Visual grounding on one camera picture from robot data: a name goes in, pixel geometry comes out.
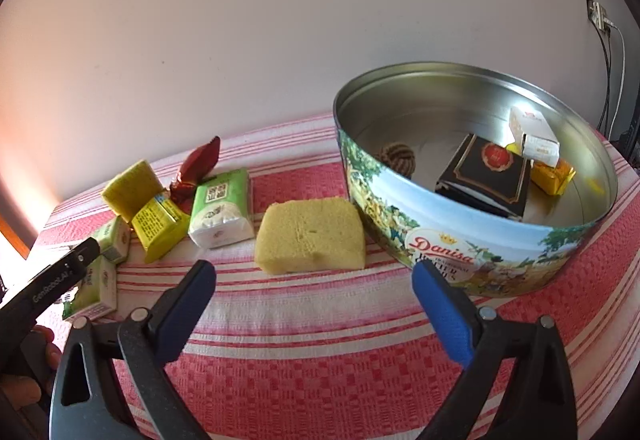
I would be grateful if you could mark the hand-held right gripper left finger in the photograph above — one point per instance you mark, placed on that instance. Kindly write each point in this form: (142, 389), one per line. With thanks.
(192, 300)

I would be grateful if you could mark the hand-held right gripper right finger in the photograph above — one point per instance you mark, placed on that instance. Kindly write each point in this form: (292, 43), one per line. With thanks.
(445, 315)

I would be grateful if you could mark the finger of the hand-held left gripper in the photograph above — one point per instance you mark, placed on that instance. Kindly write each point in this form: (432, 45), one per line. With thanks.
(82, 255)

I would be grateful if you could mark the small green white box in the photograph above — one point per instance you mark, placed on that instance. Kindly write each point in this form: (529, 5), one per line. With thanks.
(102, 290)
(115, 240)

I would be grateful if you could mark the yellow printed snack packet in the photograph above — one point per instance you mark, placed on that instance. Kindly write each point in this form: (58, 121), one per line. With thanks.
(157, 227)

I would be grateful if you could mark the yellow green scouring sponge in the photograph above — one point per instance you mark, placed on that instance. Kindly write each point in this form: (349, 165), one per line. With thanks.
(125, 185)

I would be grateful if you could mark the green white tissue packet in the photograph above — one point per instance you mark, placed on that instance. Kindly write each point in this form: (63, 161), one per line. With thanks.
(220, 210)

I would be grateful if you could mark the round printed cookie tin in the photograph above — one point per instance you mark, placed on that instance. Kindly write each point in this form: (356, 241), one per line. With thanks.
(400, 220)

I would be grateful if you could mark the large pale yellow sponge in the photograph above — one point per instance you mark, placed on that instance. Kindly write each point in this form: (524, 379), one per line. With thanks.
(305, 235)

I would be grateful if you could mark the red foil candy wrapper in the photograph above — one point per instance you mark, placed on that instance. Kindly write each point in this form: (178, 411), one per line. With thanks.
(197, 164)

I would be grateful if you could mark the person's left hand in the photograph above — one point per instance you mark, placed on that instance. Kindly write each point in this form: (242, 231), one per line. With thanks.
(50, 352)

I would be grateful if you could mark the wooden door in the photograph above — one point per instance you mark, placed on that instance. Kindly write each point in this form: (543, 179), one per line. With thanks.
(15, 235)

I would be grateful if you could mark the red white striped cloth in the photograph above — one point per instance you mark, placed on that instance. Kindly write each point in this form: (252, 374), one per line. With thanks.
(300, 345)

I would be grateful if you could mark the black box with red emblem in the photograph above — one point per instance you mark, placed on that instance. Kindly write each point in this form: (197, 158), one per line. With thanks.
(480, 174)

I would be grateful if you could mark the brown woven ball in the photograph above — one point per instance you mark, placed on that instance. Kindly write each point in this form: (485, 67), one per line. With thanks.
(397, 158)

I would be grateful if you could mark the yellow wrapped candy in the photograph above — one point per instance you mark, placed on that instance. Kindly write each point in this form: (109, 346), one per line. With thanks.
(550, 177)

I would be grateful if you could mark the white cardboard box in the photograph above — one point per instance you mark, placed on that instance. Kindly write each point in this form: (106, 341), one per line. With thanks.
(537, 144)

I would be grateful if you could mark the wall socket with plugs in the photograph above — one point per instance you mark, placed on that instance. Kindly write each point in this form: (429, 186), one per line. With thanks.
(595, 12)

